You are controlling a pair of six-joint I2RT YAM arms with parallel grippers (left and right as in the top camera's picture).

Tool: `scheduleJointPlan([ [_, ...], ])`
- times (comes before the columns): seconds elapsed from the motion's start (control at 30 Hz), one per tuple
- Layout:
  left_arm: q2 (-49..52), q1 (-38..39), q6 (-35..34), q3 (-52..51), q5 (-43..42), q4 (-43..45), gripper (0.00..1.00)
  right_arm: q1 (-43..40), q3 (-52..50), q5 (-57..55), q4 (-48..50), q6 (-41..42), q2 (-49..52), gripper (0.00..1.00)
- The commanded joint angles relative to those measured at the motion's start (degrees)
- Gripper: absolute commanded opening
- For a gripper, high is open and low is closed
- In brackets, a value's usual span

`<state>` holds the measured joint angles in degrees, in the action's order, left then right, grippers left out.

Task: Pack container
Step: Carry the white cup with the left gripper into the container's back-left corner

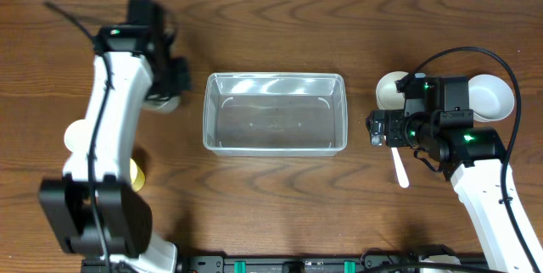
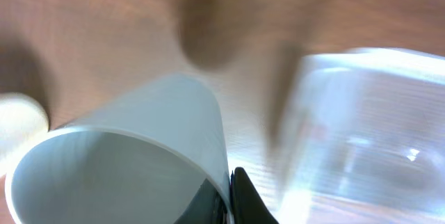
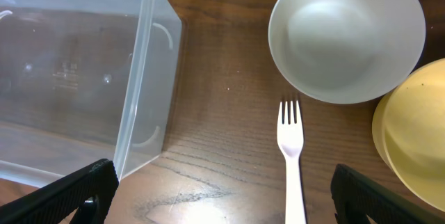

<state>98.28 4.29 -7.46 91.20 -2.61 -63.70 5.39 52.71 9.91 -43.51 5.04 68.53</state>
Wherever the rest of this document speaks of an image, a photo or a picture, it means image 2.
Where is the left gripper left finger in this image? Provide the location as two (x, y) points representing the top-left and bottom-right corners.
(175, 179), (227, 224)

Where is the white plastic cup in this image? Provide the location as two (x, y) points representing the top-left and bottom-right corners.
(1, 93), (49, 177)

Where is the grey plastic cup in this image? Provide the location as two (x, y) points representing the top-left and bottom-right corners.
(5, 74), (230, 224)

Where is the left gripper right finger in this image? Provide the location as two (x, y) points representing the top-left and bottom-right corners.
(230, 167), (278, 224)

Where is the clear plastic storage container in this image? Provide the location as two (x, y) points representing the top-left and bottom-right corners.
(274, 47), (444, 223)

